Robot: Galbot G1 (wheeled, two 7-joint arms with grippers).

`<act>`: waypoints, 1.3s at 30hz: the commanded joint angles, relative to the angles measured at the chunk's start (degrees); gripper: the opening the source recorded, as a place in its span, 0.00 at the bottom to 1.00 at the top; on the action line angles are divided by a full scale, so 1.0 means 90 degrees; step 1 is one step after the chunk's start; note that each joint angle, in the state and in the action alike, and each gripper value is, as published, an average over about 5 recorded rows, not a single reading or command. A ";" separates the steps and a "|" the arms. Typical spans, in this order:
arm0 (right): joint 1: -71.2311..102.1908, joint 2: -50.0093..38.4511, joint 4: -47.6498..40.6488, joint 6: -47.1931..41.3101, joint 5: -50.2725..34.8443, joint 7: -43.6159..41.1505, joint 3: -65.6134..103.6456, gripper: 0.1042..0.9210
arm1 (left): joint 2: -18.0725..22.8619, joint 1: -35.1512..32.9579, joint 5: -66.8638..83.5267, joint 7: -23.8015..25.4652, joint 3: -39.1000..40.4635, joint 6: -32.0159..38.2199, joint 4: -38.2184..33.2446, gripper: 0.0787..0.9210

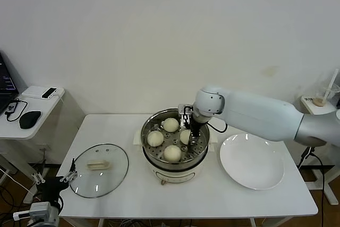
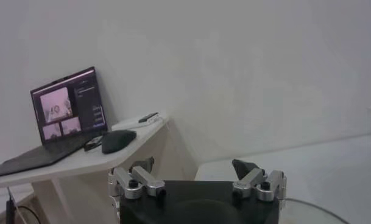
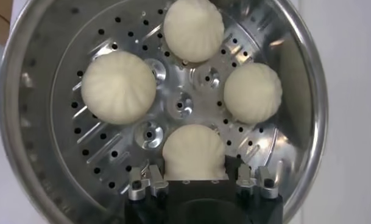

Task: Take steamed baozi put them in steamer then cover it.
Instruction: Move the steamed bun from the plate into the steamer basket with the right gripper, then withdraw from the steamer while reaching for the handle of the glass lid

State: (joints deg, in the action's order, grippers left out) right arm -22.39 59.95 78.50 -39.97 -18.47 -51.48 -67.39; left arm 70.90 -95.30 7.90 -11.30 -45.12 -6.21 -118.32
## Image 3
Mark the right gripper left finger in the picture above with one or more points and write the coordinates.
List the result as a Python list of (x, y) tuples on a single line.
[(156, 181)]

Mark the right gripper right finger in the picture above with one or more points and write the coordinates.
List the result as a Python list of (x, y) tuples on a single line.
[(244, 178)]

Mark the white steamed baozi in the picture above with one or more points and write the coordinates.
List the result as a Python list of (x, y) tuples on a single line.
[(192, 30), (118, 86), (194, 152), (252, 92)]

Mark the stainless steel steamer basket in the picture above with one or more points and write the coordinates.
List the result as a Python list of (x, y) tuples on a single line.
[(298, 106)]

